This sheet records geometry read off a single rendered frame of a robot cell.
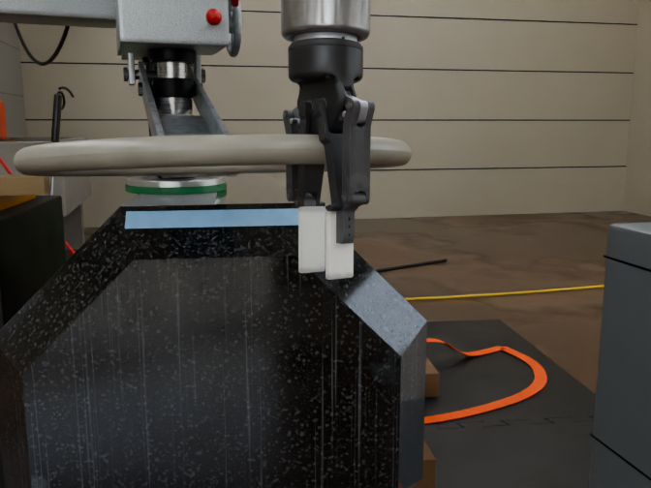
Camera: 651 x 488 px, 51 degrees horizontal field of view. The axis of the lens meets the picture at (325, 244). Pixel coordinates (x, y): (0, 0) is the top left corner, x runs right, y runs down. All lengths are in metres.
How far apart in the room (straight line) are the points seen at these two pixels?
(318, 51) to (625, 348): 0.81
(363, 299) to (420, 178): 5.84
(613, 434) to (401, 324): 0.42
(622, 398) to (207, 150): 0.90
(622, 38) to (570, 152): 1.31
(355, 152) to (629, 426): 0.82
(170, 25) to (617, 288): 0.98
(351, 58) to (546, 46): 7.00
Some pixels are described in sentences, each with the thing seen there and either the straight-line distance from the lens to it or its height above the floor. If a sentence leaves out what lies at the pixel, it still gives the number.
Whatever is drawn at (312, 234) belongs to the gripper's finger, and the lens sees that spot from 0.71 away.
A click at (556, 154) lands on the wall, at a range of 7.71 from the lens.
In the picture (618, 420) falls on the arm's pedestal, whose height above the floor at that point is 0.46.
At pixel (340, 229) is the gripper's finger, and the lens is 0.66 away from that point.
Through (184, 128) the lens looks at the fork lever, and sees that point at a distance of 1.36.
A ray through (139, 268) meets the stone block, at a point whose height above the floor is 0.73.
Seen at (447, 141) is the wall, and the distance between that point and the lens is 7.14.
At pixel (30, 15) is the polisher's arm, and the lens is 2.10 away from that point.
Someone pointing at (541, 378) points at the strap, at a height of 0.02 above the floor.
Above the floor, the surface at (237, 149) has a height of 0.95.
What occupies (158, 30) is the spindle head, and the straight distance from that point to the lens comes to 1.44.
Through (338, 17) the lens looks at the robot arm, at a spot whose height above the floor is 1.07.
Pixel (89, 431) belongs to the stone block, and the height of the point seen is 0.44.
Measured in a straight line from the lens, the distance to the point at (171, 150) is 0.65.
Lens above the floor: 0.98
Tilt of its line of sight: 10 degrees down
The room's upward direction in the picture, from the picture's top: straight up
